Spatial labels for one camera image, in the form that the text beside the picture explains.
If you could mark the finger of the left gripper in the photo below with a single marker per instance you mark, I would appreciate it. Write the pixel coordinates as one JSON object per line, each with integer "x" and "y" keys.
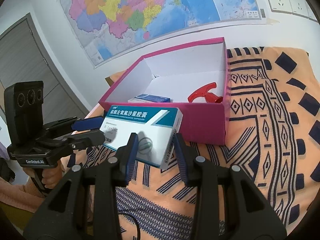
{"x": 76, "y": 124}
{"x": 81, "y": 141}

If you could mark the orange patterned blanket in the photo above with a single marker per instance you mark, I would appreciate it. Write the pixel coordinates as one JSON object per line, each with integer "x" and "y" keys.
{"x": 273, "y": 135}

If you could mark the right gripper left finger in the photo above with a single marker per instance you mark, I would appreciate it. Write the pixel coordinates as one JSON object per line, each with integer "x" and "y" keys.
{"x": 83, "y": 204}

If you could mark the person's left hand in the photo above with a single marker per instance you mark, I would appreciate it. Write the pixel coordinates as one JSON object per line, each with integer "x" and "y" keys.
{"x": 52, "y": 176}

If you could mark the red plastic toy hammer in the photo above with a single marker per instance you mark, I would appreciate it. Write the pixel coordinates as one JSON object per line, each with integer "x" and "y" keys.
{"x": 204, "y": 92}

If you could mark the grey door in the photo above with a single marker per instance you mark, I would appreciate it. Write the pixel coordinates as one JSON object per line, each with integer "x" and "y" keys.
{"x": 24, "y": 58}

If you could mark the white wall sockets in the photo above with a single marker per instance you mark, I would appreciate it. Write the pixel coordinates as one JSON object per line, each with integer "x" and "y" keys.
{"x": 295, "y": 7}

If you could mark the pink cardboard box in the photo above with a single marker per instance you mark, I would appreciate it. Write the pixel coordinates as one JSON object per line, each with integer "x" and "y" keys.
{"x": 194, "y": 75}

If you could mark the large teal white medicine box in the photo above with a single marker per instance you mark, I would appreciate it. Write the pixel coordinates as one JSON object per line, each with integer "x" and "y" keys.
{"x": 155, "y": 127}

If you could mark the colourful wall map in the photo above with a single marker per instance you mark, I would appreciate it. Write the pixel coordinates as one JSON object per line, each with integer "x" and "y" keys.
{"x": 109, "y": 28}

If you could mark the small blue white medicine box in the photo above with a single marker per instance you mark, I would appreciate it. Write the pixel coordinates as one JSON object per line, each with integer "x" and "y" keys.
{"x": 145, "y": 98}

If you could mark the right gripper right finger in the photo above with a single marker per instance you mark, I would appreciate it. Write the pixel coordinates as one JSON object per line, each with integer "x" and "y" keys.
{"x": 228, "y": 204}

